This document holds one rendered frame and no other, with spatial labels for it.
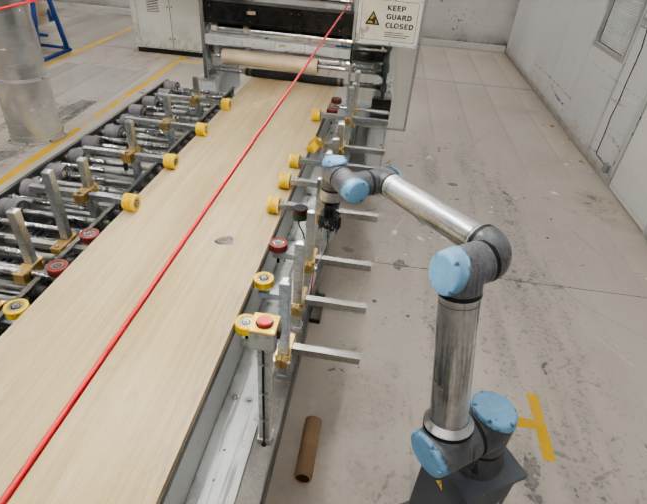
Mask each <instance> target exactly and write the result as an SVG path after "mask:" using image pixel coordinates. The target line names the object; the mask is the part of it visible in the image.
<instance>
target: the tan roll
mask: <svg viewBox="0 0 647 504"><path fill-rule="evenodd" d="M211 57H219V58H221V60H222V63H223V64H230V65H239V66H248V67H257V68H266V69H275V70H284V71H293V72H300V71H301V70H302V68H303V67H304V66H305V64H306V63H307V61H308V60H309V58H310V57H304V56H295V55H286V54H277V53H267V52H258V51H249V50H240V49H231V48H223V49H222V52H221V53H215V52H211ZM318 62H319V58H312V59H311V61H310V62H309V64H308V65H307V67H306V68H305V70H304V71H303V73H310V74H318V71H319V69H326V70H335V71H344V72H349V67H341V66H332V65H323V64H318Z"/></svg>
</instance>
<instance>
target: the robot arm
mask: <svg viewBox="0 0 647 504"><path fill-rule="evenodd" d="M347 163H348V162H347V159H346V158H345V157H344V156H340V155H329V156H326V157H324V158H323V161H322V165H321V166H322V172H321V186H320V196H319V197H320V199H321V200H322V203H323V204H324V205H325V207H324V208H323V210H321V214H320V215H319V220H318V225H319V226H318V230H319V228H320V229H321V234H322V240H323V239H324V240H325V241H326V243H329V242H331V241H332V240H333V238H334V237H335V235H336V233H337V231H338V230H339V228H340V226H341V217H340V216H339V215H340V212H338V211H339V210H336V209H339V205H340V202H341V201H342V200H343V199H344V200H346V201H347V202H349V203H351V204H358V203H361V202H362V201H364V200H365V199H366V198H367V196H371V195H376V194H381V195H383V196H384V197H385V198H388V199H390V200H391V201H393V202H394V203H396V204H397V205H398V206H400V207H401V208H403V209H404V210H406V211H407V212H409V213H410V214H412V215H413V216H415V217H416V218H418V219H419V220H421V221H422V222H424V223H425V224H426V225H428V226H429V227H431V228H432V229H434V230H435V231H437V232H438V233H440V234H441V235H443V236H444V237H446V238H447V239H449V240H450V241H452V242H453V243H454V244H456V245H457V246H451V247H448V248H446V249H445V250H442V251H439V252H438V253H437V254H435V255H434V257H433V258H432V260H431V262H430V266H429V279H430V280H432V283H431V285H432V287H433V288H434V290H435V291H436V292H437V294H438V302H437V317H436V332H435V347H434V362H433V378H432V393H431V407H430V408H428V409H427V410H426V411H425V413H424V416H423V426H422V427H421V428H419V429H416V430H415V431H414V432H413V433H412V434H411V445H412V448H413V451H414V453H415V455H416V457H417V459H418V461H419V462H420V464H421V465H422V467H423V468H424V469H425V470H426V471H427V472H428V473H429V474H430V475H431V476H433V477H435V478H441V477H444V476H446V475H450V474H451V473H453V472H454V471H456V470H458V471H459V472H460V473H461V474H463V475H464V476H466V477H468V478H470V479H473V480H476V481H489V480H492V479H494V478H496V477H497V476H498V475H499V474H500V472H501V470H502V468H503V465H504V450H505V448H506V446H507V444H508V442H509V440H510V438H511V436H512V434H513V432H514V431H515V429H516V427H517V423H518V413H517V411H516V409H515V407H514V405H513V404H512V403H511V402H510V401H509V400H508V399H507V398H506V397H504V396H501V395H500V394H499V393H497V392H494V391H489V390H483V391H480V392H477V393H476V394H475V395H474V396H473V397H472V398H471V402H470V397H471V388H472V379H473V370H474V360H475V351H476V342H477V333H478V324H479V315H480V305H481V299H482V297H483V288H484V284H487V283H490V282H493V281H495V280H497V279H499V278H501V277H502V276H503V275H504V274H505V273H506V272H507V270H508V269H509V267H510V264H511V261H512V248H511V245H510V242H509V240H508V238H507V237H506V235H505V234H504V233H503V232H502V231H501V230H500V229H498V228H497V227H495V226H493V225H491V224H483V225H481V224H479V223H477V222H475V221H474V220H472V219H470V218H469V217H467V216H465V215H464V214H462V213H460V212H459V211H457V210H455V209H454V208H452V207H450V206H449V205H447V204H445V203H444V202H442V201H440V200H439V199H437V198H435V197H434V196H432V195H430V194H429V193H427V192H425V191H424V190H422V189H420V188H419V187H417V186H415V185H413V184H412V183H410V182H408V181H407V180H405V179H403V178H402V174H401V172H400V171H399V169H398V168H396V167H394V166H385V167H382V168H376V169H371V170H365V171H359V172H353V171H352V170H350V169H349V168H348V167H347ZM328 229H329V231H330V233H329V238H328V235H327V234H328V231H327V230H328Z"/></svg>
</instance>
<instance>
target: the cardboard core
mask: <svg viewBox="0 0 647 504"><path fill-rule="evenodd" d="M321 423H322V421H321V419H320V418H319V417H317V416H308V417H307V418H306V421H305V426H304V430H303V435H302V440H301V445H300V450H299V454H298V459H297V464H296V469H295V473H294V479H295V480H296V481H297V482H300V483H305V484H306V483H310V482H311V480H312V474H313V468H314V463H315V457H316V451H317V446H318V440H319V435H320V429H321Z"/></svg>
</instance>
